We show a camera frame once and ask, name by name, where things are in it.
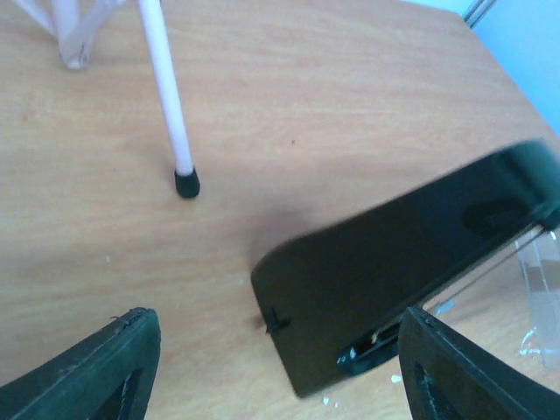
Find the pink music stand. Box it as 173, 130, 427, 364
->
16, 0, 200, 200

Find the clear plastic metronome cover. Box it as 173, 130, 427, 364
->
430, 229, 560, 371

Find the aluminium corner frame post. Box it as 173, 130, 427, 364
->
462, 0, 497, 28

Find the black metronome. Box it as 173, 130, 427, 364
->
251, 140, 559, 398

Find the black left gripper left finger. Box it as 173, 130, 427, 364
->
1, 308, 160, 419

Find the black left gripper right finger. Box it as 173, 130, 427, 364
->
398, 307, 559, 419

